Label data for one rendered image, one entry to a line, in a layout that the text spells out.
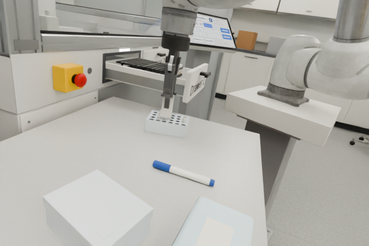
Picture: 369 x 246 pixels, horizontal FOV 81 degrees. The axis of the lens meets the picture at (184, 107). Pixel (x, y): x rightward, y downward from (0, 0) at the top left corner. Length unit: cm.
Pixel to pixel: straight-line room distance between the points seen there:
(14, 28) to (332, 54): 89
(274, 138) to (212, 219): 72
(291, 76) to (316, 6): 320
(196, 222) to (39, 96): 52
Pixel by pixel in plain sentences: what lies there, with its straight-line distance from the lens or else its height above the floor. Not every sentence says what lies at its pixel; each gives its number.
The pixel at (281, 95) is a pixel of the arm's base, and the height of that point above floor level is 86.
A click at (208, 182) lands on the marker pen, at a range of 47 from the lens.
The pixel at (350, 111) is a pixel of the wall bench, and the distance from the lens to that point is 403.
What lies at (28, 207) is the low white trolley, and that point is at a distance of 44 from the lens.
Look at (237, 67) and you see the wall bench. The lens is 374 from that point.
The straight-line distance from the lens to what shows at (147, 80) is 80.
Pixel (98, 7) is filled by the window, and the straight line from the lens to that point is 85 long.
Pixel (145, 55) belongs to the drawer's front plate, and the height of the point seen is 90.
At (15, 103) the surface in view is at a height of 83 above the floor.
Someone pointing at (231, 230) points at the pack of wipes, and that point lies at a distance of 35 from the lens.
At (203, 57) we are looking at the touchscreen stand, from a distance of 179.
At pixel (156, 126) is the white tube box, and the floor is 78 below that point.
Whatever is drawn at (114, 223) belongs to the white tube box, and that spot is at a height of 81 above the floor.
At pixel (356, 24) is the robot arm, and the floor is 115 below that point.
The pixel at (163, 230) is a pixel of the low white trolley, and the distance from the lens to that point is 39.
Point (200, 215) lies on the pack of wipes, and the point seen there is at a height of 80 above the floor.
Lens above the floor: 105
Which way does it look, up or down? 20 degrees down
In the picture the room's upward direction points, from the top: 9 degrees clockwise
